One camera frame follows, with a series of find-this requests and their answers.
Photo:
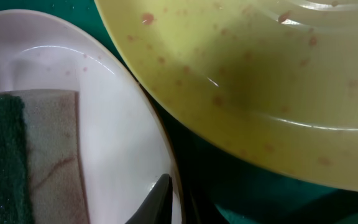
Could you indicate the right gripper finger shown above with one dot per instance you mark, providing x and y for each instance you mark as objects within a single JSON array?
[{"x": 157, "y": 206}]

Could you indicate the yellow-green rimmed plate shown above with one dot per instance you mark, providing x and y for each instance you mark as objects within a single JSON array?
[{"x": 272, "y": 82}]

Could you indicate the white plate with red stain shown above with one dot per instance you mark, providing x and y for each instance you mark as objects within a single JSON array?
[{"x": 122, "y": 148}]

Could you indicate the teal plastic tray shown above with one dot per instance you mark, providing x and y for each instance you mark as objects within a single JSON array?
[{"x": 237, "y": 186}]

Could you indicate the green scouring sponge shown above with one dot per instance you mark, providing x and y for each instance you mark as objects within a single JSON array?
[{"x": 40, "y": 176}]

